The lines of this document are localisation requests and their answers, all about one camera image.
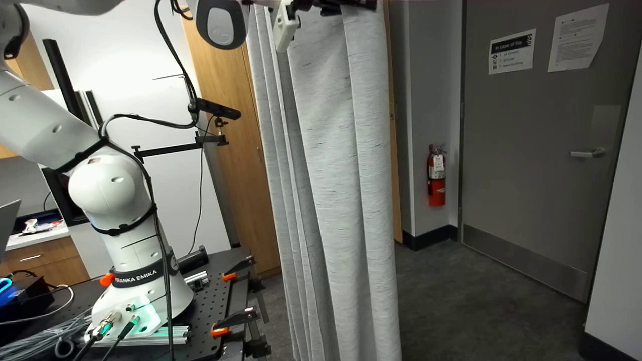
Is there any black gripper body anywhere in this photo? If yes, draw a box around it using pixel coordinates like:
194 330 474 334
287 0 378 15

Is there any grey fabric curtain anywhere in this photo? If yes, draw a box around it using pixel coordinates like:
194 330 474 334
248 6 401 361

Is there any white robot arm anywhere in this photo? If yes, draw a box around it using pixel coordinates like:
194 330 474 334
0 0 378 339

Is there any wooden cabinet panel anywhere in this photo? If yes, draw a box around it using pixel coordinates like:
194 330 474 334
183 19 281 276

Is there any black and white sign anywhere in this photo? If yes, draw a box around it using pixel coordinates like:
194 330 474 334
488 28 535 74

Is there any red fire extinguisher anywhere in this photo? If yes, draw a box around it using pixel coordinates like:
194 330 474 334
427 144 446 206

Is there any grey door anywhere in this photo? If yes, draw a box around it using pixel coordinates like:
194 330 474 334
462 0 642 302

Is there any white paper notice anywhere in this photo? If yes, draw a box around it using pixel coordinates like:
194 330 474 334
548 3 609 71

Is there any wooden drawer cabinet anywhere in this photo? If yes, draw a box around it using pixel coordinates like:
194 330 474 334
0 236 88 284

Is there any black perforated robot table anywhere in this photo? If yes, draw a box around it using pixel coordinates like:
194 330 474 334
0 249 270 361

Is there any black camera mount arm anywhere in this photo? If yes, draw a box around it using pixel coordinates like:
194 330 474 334
129 96 242 160

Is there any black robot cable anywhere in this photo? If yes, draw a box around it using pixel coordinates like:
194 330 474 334
99 0 203 361

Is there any orange handled clamp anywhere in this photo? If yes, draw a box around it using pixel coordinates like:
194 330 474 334
208 306 259 339
220 254 254 283

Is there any silver door handle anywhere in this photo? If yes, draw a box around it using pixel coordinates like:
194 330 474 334
569 148 607 160

